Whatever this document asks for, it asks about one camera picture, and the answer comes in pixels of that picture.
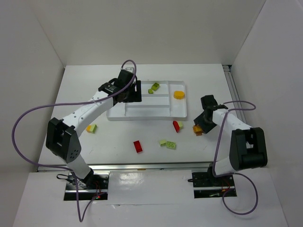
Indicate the pale green lego pair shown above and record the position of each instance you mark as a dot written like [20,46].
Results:
[168,144]

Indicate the orange lego piece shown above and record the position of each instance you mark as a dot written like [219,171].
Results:
[197,130]

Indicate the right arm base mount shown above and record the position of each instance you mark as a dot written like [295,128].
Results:
[214,186]

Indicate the aluminium rail right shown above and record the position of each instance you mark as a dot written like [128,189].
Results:
[241,113]

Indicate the red rectangular lego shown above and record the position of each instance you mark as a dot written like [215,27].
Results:
[137,146]

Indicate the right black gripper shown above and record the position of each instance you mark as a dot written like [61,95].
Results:
[204,122]

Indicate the aluminium rail front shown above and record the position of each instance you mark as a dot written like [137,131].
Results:
[148,166]

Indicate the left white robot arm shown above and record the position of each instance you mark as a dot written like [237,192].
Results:
[62,137]

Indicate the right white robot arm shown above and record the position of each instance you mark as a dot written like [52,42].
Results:
[228,124]

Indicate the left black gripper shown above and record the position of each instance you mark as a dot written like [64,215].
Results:
[135,92]

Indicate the aluminium rail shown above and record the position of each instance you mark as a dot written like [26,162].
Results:
[241,113]
[148,166]

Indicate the green lego in tray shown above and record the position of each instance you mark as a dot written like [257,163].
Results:
[155,86]

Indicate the yellow and green lego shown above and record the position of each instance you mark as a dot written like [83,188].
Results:
[91,128]

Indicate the white compartment tray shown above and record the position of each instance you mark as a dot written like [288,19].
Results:
[160,105]

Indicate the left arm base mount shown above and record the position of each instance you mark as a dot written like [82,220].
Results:
[98,188]

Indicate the orange yellow lego brick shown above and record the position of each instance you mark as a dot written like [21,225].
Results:
[179,95]

